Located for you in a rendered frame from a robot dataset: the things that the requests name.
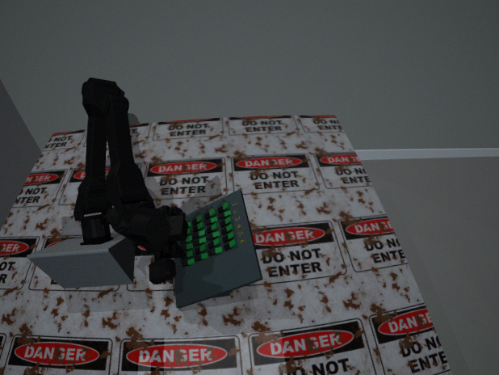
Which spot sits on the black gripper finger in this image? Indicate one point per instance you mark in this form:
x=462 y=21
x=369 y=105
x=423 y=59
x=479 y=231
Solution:
x=176 y=253
x=177 y=246

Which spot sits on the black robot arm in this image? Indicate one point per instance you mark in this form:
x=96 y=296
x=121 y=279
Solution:
x=125 y=188

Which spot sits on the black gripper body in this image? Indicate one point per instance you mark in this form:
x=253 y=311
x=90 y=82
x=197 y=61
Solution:
x=163 y=268

